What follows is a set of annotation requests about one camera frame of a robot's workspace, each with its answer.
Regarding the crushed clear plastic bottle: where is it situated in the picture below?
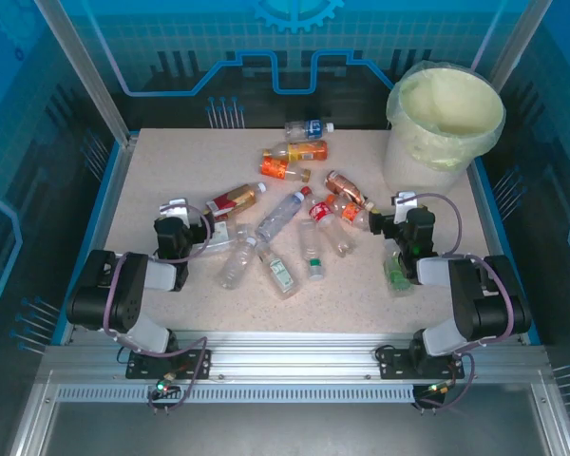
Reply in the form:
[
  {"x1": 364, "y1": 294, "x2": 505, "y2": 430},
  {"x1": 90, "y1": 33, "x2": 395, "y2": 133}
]
[{"x1": 198, "y1": 218, "x2": 248, "y2": 257}]

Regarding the clear bottle orange label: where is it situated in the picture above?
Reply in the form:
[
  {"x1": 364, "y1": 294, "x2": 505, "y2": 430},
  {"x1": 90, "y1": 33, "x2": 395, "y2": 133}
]
[{"x1": 325, "y1": 193, "x2": 372, "y2": 233}]

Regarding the copper coloured plastic bottle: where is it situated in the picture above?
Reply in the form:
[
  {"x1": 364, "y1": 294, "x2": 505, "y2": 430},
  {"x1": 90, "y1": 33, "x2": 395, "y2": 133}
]
[{"x1": 325, "y1": 169, "x2": 376, "y2": 212}]

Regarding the clear bottle white cap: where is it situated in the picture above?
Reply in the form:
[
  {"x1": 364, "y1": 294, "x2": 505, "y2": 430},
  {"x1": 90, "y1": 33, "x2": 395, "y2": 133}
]
[{"x1": 217, "y1": 236, "x2": 258, "y2": 291}]

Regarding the green plastic bottle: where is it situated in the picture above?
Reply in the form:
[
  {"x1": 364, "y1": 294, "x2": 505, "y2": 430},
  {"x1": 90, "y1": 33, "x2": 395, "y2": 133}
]
[{"x1": 382, "y1": 239, "x2": 417, "y2": 298}]

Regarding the clear bottle red cola label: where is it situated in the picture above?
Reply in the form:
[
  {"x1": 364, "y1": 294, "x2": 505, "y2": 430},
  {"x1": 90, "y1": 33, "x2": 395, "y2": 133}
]
[{"x1": 299, "y1": 185, "x2": 357, "y2": 258}]

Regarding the clear bottle green neck ring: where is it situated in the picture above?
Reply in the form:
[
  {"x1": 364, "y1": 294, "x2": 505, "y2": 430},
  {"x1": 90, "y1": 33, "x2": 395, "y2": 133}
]
[{"x1": 297, "y1": 218, "x2": 328, "y2": 282}]

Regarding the clear water bottle pale cap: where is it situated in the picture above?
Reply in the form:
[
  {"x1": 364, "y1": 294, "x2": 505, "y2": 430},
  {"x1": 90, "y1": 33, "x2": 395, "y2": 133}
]
[{"x1": 254, "y1": 191, "x2": 305, "y2": 242}]

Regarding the clear bottle green white label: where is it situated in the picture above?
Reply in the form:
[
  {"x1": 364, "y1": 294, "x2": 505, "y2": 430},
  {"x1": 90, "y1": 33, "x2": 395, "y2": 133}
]
[{"x1": 254, "y1": 240, "x2": 299, "y2": 300}]

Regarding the orange label bottle yellow cap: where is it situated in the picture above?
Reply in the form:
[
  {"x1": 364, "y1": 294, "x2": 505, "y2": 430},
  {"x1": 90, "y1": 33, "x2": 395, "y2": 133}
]
[{"x1": 258, "y1": 156, "x2": 313, "y2": 184}]

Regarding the white waste bin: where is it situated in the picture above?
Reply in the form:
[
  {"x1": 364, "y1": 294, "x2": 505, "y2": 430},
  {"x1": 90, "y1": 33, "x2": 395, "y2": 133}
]
[{"x1": 383, "y1": 64, "x2": 504, "y2": 195}]

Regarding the translucent bin liner bag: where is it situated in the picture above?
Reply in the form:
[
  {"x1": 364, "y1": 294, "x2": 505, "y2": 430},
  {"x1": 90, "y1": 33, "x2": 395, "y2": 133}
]
[{"x1": 385, "y1": 61, "x2": 507, "y2": 173}]

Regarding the red gold tea bottle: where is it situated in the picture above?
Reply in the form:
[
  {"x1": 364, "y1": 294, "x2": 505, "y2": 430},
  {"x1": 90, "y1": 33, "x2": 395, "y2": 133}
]
[{"x1": 204, "y1": 181, "x2": 268, "y2": 225}]

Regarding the yellow orange juice bottle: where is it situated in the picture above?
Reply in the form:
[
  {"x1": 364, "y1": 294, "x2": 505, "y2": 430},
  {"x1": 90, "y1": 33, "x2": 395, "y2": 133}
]
[{"x1": 262, "y1": 140, "x2": 329, "y2": 163}]

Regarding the clear bottle blue label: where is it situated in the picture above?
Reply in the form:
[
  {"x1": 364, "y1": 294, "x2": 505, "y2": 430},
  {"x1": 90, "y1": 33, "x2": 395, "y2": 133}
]
[{"x1": 284, "y1": 118, "x2": 336, "y2": 142}]

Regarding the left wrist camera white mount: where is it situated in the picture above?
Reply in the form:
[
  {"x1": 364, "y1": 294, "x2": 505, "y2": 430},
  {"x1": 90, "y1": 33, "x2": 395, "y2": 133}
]
[{"x1": 159, "y1": 199, "x2": 191, "y2": 227}]

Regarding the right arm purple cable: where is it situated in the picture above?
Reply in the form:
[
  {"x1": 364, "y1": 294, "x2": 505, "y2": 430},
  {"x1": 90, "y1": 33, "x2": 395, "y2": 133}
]
[{"x1": 410, "y1": 192, "x2": 517, "y2": 414}]

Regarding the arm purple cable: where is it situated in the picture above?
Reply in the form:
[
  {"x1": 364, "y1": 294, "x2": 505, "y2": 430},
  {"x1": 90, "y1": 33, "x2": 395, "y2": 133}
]
[
  {"x1": 102, "y1": 202, "x2": 215, "y2": 414},
  {"x1": 410, "y1": 192, "x2": 517, "y2": 414}
]

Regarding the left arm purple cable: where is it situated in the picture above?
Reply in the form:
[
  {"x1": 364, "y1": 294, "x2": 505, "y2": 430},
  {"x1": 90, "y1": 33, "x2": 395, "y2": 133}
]
[{"x1": 102, "y1": 202, "x2": 215, "y2": 414}]

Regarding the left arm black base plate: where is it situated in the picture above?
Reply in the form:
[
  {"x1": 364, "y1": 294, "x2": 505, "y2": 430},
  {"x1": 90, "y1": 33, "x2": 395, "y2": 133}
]
[{"x1": 125, "y1": 349, "x2": 214, "y2": 380}]

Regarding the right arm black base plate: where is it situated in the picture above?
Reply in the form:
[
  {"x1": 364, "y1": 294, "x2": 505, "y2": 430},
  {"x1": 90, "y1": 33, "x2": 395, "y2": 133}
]
[{"x1": 377, "y1": 345, "x2": 466, "y2": 380}]

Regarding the aluminium mounting rail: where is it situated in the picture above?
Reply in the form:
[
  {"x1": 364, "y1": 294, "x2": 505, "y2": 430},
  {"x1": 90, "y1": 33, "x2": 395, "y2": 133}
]
[{"x1": 42, "y1": 330, "x2": 552, "y2": 387}]

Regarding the aluminium frame post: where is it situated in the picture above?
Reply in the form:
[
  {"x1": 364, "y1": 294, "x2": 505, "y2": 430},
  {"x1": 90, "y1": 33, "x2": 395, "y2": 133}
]
[
  {"x1": 33, "y1": 0, "x2": 140, "y2": 146},
  {"x1": 469, "y1": 0, "x2": 553, "y2": 91}
]

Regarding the slotted grey cable duct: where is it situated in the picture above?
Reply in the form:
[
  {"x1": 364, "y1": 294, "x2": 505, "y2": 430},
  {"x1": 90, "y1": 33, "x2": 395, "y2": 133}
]
[{"x1": 56, "y1": 385, "x2": 417, "y2": 405}]

